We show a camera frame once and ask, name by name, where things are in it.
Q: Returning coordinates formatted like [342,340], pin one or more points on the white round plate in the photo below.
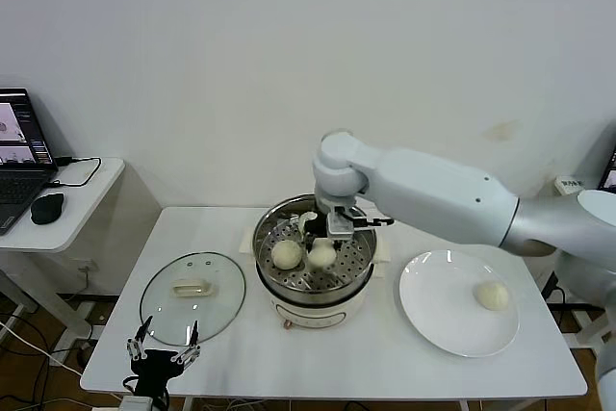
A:
[433,295]

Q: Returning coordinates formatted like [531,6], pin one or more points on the black computer mouse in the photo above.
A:
[48,209]

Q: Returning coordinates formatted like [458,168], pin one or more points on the white steamed baozi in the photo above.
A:
[491,295]
[306,222]
[321,259]
[287,254]

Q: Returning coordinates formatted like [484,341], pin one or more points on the white label sticker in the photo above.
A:
[572,184]

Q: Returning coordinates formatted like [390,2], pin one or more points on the open black laptop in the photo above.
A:
[19,189]
[608,172]

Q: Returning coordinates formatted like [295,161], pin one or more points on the stainless steel steamer basket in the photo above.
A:
[356,257]

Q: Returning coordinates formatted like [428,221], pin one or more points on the white side table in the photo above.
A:
[72,230]
[564,191]

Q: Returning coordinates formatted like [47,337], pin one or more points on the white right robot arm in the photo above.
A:
[433,189]

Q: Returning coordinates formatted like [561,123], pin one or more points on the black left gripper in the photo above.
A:
[156,365]

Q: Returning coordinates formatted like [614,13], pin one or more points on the black power adapter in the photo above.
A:
[553,286]

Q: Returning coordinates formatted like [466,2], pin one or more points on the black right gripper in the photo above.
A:
[316,228]

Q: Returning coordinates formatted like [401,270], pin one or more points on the cream electric cooker base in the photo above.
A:
[313,312]

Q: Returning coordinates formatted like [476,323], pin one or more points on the white wall socket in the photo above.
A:
[87,266]

